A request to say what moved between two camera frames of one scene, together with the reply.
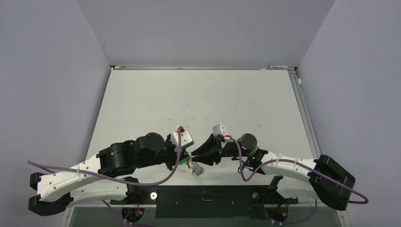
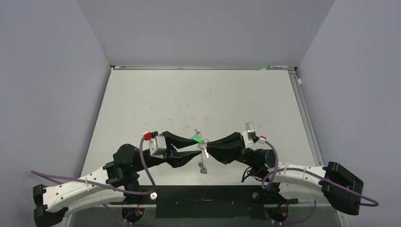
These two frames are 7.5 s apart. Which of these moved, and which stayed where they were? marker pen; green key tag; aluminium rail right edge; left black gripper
Moved: green key tag
Stayed: marker pen; left black gripper; aluminium rail right edge
